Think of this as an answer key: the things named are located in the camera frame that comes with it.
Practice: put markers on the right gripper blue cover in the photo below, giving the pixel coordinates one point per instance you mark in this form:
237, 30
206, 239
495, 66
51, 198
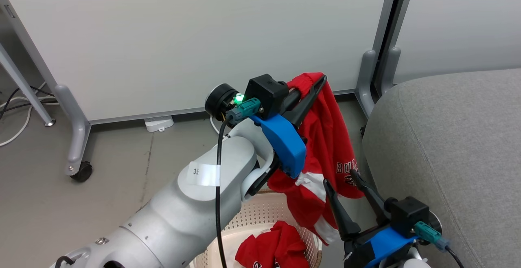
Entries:
405, 217

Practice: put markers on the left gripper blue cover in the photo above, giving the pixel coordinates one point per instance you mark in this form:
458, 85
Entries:
285, 146

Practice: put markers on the red sports jersey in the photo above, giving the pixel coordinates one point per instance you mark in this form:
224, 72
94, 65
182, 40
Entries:
325, 137

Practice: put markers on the red jersey with number print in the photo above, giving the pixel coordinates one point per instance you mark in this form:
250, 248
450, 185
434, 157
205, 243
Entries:
276, 247

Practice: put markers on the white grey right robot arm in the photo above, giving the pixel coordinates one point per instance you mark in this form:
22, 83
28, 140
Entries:
415, 262

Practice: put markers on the white paper label on arm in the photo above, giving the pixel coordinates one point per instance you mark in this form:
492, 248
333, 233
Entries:
203, 175

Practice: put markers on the cream perforated laundry basket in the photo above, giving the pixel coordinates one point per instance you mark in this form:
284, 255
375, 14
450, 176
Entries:
252, 215

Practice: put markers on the short grey partition foot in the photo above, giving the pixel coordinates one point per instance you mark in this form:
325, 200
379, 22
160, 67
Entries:
366, 80
390, 68

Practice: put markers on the small dark sofa foot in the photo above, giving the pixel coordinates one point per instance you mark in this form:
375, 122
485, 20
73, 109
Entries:
363, 131

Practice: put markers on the grey fabric sofa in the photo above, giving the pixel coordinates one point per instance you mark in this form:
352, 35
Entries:
447, 158

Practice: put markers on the small white floor box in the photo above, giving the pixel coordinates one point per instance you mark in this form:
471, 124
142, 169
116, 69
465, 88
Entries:
158, 123

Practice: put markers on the wide white partition panel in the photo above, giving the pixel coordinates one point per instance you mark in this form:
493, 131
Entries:
163, 36

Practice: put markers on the narrow white partition panel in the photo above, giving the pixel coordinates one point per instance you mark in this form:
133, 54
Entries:
460, 23

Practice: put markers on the long grey partition foot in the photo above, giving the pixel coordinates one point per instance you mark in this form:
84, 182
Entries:
75, 137

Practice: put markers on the black caster wheel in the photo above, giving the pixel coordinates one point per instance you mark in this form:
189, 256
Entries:
82, 172

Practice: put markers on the grey metal table leg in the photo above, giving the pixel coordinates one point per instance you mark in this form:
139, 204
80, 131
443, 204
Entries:
28, 88

